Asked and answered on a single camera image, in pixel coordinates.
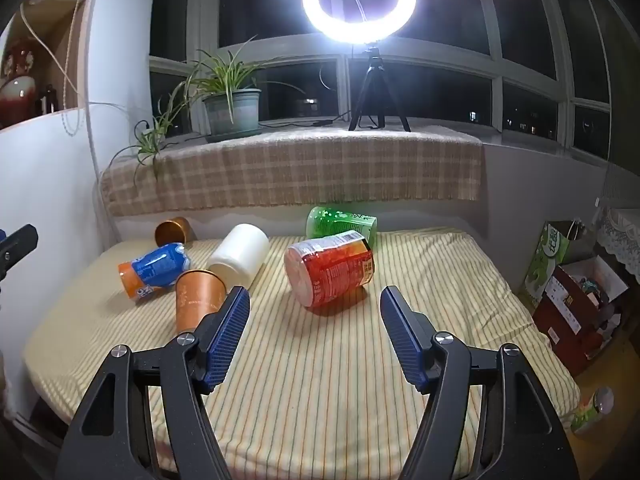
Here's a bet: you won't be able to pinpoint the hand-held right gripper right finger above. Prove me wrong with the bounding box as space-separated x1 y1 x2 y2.
379 285 581 480

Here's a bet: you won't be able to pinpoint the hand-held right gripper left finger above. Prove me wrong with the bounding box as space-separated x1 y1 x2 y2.
60 285 251 480

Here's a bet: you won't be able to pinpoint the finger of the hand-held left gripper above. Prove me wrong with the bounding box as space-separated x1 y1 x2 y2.
0 224 39 281

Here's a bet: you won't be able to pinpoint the red orange printed cup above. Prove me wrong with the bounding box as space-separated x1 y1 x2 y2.
283 230 376 309

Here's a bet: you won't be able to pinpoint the copper cup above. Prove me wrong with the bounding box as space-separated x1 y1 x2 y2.
174 269 228 337
154 217 192 248

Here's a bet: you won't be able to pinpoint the white cup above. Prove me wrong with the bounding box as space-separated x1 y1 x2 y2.
206 223 271 292

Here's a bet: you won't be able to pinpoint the blue orange printed cup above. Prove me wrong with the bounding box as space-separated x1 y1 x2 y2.
117 242 192 302

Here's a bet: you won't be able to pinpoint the small green printed cup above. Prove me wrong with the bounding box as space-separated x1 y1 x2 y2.
569 386 616 437

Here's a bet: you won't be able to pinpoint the yellow striped mat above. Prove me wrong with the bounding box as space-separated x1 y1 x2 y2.
22 227 582 480

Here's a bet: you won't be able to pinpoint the red white vase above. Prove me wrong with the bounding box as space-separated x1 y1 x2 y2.
0 40 42 129

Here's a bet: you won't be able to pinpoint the green carton box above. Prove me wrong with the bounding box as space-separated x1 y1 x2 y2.
519 220 572 307

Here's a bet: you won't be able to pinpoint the red cardboard box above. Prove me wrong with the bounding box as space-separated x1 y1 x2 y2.
531 255 631 377

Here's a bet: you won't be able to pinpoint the beige plaid cloth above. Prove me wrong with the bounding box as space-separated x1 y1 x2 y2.
100 125 485 219

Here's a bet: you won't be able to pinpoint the wooden shelf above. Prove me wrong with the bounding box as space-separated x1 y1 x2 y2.
0 0 103 132

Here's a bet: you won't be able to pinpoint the potted spider plant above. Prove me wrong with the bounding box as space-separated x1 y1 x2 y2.
107 35 307 182

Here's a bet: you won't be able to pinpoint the white lace cloth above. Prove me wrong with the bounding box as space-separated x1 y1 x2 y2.
596 206 640 283

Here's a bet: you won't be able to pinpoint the black tripod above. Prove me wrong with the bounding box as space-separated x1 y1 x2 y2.
348 44 412 134

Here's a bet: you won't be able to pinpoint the white cord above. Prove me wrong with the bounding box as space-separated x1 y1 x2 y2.
20 0 103 178

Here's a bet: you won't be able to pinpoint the black cable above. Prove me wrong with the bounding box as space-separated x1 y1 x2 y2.
259 116 352 131

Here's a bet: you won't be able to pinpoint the ring light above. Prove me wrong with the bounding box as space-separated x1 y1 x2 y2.
301 0 418 44

